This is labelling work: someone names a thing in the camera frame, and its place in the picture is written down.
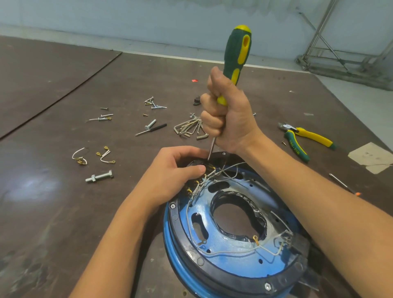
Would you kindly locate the small black plastic part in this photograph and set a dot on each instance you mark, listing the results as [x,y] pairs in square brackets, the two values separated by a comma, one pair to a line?
[197,101]

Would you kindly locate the black metal bracket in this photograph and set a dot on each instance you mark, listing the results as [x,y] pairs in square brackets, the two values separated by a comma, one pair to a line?
[304,245]

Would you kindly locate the yellow green pliers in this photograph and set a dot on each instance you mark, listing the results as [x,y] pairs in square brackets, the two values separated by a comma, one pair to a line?
[310,134]

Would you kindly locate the person's right forearm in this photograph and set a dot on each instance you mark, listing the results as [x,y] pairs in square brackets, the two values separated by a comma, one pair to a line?
[322,208]

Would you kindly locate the grey metal frame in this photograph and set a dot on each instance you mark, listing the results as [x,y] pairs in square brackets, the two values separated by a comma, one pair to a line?
[337,58]

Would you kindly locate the white wiring harness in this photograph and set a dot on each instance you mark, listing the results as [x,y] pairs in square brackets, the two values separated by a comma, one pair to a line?
[215,253]

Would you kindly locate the person's right middle finger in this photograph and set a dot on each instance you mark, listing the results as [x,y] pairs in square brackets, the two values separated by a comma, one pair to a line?
[211,120]

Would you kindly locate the person's left thumb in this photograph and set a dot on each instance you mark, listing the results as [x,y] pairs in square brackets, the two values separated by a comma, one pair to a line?
[193,172]

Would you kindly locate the person's left hand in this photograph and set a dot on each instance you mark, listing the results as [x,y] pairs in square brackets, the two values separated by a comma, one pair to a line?
[162,178]

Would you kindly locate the beige paper piece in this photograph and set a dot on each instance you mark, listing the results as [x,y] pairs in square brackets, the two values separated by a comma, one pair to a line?
[371,156]

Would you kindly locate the black terminal block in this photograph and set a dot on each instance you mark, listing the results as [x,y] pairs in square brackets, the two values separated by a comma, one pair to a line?
[196,162]

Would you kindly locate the short silver bolt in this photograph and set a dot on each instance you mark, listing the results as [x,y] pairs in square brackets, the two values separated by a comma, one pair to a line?
[150,124]

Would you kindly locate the person's right thumb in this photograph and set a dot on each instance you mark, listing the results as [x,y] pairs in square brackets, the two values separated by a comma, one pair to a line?
[217,81]

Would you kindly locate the long silver bolt with nut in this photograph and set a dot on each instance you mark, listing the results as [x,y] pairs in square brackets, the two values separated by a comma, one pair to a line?
[99,177]

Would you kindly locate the person's right hand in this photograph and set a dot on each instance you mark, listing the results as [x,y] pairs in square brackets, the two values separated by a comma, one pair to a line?
[236,122]

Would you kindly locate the person's left forearm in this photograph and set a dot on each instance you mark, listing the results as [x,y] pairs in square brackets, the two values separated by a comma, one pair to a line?
[119,245]

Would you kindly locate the blue round motor housing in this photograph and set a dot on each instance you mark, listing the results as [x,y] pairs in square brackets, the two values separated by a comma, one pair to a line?
[233,251]

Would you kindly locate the green yellow screwdriver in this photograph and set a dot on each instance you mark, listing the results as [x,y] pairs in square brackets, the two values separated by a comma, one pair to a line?
[238,52]

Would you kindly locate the thin orange tipped screwdriver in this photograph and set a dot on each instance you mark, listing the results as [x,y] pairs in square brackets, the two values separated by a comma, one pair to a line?
[342,183]

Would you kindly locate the silver hex key set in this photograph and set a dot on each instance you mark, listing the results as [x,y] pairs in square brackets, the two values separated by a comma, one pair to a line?
[192,126]

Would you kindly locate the pile of silver screws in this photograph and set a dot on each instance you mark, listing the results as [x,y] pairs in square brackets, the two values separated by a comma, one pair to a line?
[153,103]

